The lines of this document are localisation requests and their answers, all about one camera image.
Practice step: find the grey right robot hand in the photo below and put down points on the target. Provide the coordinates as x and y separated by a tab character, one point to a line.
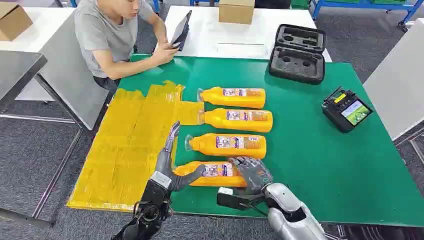
255	174

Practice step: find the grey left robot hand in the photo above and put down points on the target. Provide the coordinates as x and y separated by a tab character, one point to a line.
164	165

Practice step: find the orange detergent bottle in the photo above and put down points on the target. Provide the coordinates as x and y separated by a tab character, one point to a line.
218	181
215	120
212	97
205	146

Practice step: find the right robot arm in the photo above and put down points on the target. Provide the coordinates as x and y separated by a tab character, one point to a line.
291	215

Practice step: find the green table mat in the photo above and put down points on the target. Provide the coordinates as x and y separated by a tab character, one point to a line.
298	149

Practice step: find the yellow plastic sheet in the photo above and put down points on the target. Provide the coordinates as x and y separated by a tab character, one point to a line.
116	149

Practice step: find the black remote controller with screen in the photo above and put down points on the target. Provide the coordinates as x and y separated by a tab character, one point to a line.
338	116

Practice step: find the open black foam case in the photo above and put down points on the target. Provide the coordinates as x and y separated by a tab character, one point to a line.
298	66

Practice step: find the pale grey table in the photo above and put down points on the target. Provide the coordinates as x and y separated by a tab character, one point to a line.
73	82

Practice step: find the white flat sheet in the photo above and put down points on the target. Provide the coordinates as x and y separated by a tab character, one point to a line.
242	49

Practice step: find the dark tablet in case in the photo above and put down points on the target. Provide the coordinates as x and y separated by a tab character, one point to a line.
181	31

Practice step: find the person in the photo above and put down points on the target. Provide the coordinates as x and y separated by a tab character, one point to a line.
96	33

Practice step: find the closed cardboard box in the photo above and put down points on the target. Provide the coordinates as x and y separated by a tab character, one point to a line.
236	13

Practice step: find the light grey table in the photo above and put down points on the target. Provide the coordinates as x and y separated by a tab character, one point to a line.
397	82

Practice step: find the dark grey metal table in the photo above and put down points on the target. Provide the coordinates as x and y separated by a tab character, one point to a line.
16	69

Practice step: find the green crate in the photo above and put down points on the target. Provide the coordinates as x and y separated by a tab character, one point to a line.
299	3

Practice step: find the white side table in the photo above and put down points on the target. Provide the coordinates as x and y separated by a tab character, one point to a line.
43	30

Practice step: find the blue metal rack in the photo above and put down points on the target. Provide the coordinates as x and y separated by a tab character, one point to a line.
364	4

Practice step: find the open cardboard box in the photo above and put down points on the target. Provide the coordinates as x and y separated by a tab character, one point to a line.
13	21

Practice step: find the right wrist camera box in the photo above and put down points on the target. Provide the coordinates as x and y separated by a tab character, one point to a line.
232	201

